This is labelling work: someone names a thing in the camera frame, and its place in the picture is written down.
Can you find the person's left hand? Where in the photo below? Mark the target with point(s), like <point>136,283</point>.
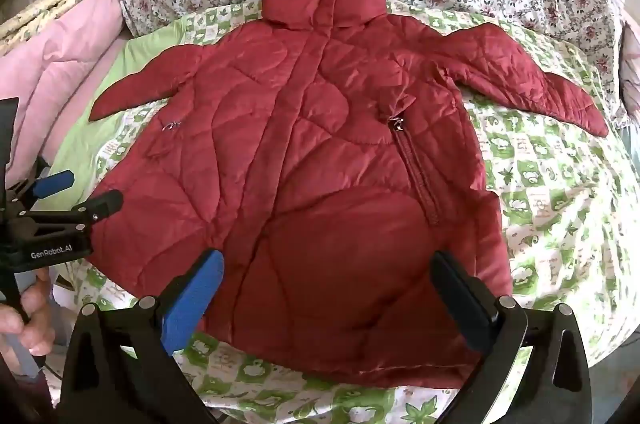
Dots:
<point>36,306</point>

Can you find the green patterned bed sheet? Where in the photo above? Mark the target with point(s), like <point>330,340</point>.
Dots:
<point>550,204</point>

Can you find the pink blanket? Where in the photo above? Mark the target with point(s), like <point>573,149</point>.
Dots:
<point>60,54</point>

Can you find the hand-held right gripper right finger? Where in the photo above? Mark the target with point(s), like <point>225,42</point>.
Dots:
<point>460,299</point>

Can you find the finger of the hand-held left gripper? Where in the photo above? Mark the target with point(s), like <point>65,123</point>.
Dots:
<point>54,184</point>
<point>95,205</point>

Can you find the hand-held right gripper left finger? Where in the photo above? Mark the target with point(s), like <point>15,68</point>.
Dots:
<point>196,296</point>

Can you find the red quilted jacket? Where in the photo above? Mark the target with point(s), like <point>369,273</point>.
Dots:
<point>320,154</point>

